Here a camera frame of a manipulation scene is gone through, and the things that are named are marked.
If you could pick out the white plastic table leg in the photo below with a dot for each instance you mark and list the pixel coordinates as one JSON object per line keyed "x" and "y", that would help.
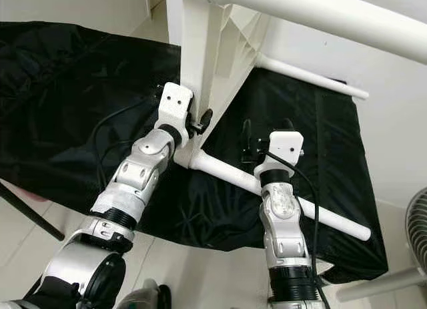
{"x": 313, "y": 75}
{"x": 223, "y": 169}
{"x": 340, "y": 15}

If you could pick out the white plastic children table top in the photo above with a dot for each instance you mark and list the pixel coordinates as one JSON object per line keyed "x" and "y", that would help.
{"x": 197, "y": 49}

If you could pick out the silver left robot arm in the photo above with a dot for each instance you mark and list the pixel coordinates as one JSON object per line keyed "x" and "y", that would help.
{"x": 143, "y": 169}

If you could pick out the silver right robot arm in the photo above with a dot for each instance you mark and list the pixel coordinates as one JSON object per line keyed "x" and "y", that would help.
{"x": 283, "y": 219}

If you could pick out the black table cloth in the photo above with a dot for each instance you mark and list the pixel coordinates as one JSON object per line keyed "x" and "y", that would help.
{"x": 60, "y": 109}

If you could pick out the pink table with black legs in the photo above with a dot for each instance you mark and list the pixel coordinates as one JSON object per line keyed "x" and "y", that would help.
{"x": 33, "y": 215}

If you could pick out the grey floor fan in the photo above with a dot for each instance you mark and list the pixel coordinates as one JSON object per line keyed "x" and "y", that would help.
{"x": 419, "y": 229}

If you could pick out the grey left robot foot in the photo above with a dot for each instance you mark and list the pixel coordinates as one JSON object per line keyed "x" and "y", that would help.
{"x": 143, "y": 299}

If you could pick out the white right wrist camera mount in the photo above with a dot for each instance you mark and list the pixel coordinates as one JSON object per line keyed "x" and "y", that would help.
{"x": 287, "y": 145}

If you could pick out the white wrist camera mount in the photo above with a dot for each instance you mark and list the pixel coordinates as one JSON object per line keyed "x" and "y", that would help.
{"x": 287, "y": 145}
{"x": 175, "y": 102}

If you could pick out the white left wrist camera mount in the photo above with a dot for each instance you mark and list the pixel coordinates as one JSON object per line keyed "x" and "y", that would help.
{"x": 175, "y": 102}

